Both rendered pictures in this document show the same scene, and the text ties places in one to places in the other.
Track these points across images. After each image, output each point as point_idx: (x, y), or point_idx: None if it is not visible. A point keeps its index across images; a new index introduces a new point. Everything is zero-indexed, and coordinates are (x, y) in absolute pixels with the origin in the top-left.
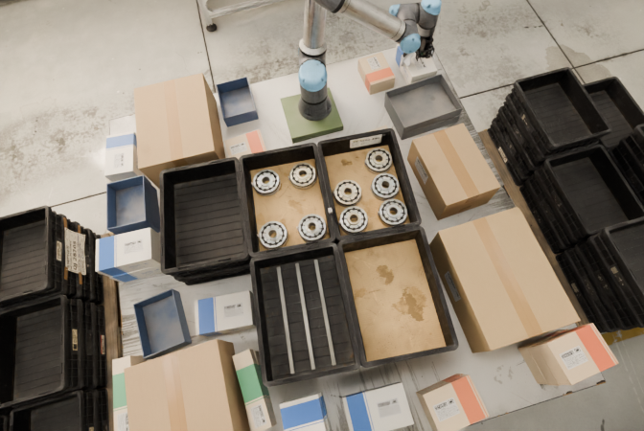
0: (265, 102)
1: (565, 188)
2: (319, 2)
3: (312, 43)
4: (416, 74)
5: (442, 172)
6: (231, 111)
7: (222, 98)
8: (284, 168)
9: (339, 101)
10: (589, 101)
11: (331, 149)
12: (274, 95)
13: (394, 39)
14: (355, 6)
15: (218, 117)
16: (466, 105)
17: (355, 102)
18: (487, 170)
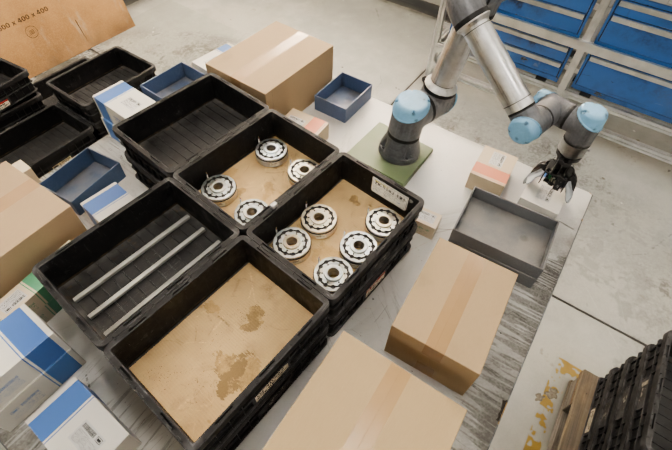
0: (367, 117)
1: None
2: (447, 8)
3: (437, 77)
4: (528, 198)
5: (429, 293)
6: (332, 101)
7: (339, 89)
8: (300, 157)
9: (429, 167)
10: None
11: (351, 174)
12: (380, 118)
13: (507, 112)
14: (480, 35)
15: None
16: (607, 339)
17: (442, 179)
18: (485, 342)
